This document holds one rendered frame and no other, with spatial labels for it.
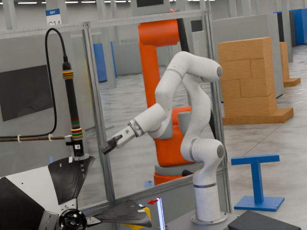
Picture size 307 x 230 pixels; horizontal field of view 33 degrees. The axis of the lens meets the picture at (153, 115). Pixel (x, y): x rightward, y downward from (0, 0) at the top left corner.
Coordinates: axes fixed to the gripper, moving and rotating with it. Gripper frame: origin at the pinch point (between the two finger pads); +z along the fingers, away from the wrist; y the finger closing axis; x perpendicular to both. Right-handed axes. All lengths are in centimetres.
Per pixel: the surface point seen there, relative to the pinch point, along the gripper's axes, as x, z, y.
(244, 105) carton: 37, -282, 744
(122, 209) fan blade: -25.7, 8.2, 9.4
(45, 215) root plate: -10.4, 35.4, -7.5
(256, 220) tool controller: -58, -29, -41
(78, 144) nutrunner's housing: 5.6, 7.6, -13.7
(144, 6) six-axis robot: 160, -133, 320
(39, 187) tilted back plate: 5.8, 35.0, 23.3
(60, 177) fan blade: 1.9, 23.1, 7.3
